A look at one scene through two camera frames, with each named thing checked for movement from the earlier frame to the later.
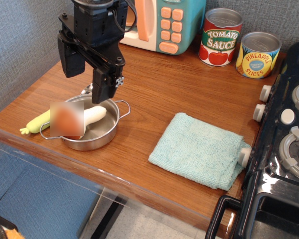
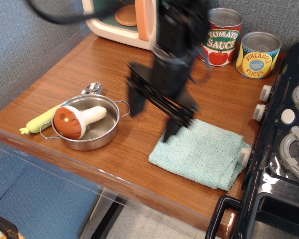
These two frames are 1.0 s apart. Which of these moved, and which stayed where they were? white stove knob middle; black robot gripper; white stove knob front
Moved: black robot gripper
Stayed: white stove knob middle; white stove knob front
